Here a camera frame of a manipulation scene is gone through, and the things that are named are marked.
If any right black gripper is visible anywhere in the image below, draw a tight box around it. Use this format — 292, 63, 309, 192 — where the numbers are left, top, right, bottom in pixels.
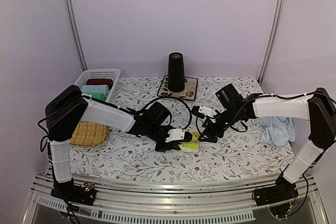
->
198, 105, 239, 143

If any yellow-green patterned towel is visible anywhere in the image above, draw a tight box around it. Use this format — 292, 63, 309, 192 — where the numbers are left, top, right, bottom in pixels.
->
179, 132, 200, 153

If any light blue towel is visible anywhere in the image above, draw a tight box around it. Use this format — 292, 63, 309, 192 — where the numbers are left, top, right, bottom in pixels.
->
259, 117, 296, 146

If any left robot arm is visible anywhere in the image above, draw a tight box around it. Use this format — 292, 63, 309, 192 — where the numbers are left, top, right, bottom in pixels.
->
43, 85, 192, 200

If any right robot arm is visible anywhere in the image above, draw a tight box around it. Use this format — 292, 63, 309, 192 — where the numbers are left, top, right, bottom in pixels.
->
192, 84, 335, 201

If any floral square coaster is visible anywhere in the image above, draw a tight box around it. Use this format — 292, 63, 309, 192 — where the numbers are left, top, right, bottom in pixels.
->
156, 74, 198, 101

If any black tall cup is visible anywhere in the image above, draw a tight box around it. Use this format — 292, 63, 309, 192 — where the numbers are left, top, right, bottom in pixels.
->
168, 52, 185, 92

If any woven bamboo tray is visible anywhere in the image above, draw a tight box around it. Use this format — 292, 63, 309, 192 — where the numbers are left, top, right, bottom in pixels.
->
70, 122, 109, 147

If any dark red rolled towel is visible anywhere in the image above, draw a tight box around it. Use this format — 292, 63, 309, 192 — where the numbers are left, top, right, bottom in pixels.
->
86, 78, 113, 89

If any white plastic basket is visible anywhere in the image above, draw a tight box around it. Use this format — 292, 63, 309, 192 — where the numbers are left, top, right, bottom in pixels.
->
74, 69, 121, 102

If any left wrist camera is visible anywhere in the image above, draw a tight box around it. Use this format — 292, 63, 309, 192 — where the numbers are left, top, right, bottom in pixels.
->
165, 129, 193, 143

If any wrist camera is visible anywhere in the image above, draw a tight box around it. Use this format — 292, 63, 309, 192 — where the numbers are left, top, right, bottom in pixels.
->
192, 105, 217, 119
165, 129, 193, 143

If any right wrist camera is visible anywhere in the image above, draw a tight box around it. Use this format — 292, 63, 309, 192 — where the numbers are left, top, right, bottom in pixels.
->
192, 105, 217, 119

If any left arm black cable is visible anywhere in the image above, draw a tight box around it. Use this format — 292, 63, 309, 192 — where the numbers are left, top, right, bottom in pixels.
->
136, 97, 192, 130

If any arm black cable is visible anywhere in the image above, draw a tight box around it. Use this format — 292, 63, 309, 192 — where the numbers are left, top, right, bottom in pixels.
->
136, 97, 192, 130
195, 91, 336, 146

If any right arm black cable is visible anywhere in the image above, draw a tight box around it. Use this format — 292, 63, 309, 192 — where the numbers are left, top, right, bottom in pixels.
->
195, 91, 336, 146

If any aluminium front rail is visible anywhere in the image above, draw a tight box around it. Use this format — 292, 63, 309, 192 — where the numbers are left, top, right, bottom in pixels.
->
22, 173, 331, 223

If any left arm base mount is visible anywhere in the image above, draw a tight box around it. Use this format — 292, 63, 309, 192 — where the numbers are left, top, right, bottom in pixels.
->
50, 181, 97, 206

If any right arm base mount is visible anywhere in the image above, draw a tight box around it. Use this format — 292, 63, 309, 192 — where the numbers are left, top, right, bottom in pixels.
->
251, 183, 299, 206

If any right aluminium post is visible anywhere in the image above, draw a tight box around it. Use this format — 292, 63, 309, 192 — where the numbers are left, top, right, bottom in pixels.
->
257, 0, 285, 86

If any aluminium post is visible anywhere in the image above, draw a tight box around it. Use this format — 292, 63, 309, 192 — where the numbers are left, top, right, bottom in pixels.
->
64, 0, 88, 71
257, 0, 285, 86

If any left aluminium post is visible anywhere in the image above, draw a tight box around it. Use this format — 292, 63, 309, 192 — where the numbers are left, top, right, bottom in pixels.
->
64, 0, 88, 71

